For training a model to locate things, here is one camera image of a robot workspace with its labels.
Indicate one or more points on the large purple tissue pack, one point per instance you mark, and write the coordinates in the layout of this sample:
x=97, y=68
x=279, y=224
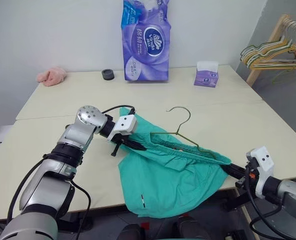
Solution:
x=145, y=50

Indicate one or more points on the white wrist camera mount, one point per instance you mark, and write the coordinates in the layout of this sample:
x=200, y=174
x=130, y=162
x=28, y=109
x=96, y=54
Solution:
x=264, y=160
x=125, y=123

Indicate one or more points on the small purple tissue box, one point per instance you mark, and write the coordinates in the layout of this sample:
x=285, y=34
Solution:
x=205, y=77

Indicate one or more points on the wooden clothes rack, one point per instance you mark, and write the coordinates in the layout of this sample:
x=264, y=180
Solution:
x=278, y=32

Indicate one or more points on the green shorts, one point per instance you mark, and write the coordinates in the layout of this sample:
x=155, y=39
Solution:
x=172, y=180

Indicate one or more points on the bunch of coloured hangers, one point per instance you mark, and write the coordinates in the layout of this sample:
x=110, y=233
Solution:
x=285, y=45

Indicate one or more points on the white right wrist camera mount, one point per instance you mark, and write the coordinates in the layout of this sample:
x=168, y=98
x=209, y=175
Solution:
x=264, y=160

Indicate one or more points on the small red object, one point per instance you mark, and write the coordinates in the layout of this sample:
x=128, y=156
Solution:
x=144, y=223

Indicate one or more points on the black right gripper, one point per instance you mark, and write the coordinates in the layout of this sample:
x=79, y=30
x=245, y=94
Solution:
x=250, y=180

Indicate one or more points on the black table frame bracket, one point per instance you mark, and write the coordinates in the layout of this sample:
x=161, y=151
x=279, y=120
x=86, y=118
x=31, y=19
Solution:
x=238, y=200

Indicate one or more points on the pink cloth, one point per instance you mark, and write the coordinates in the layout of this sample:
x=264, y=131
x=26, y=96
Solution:
x=51, y=76

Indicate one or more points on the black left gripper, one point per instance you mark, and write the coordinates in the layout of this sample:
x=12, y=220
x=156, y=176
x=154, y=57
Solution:
x=121, y=140

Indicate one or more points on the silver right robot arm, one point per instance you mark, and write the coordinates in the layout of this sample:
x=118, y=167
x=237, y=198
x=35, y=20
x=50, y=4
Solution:
x=295, y=195

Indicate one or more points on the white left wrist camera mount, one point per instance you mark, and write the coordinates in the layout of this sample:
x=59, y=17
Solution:
x=125, y=123

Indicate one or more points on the dark rounded shape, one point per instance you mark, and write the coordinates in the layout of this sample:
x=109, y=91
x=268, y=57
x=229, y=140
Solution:
x=190, y=228
x=134, y=232

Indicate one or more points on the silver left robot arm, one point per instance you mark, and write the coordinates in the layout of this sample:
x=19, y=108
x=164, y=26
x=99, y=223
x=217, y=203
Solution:
x=45, y=180

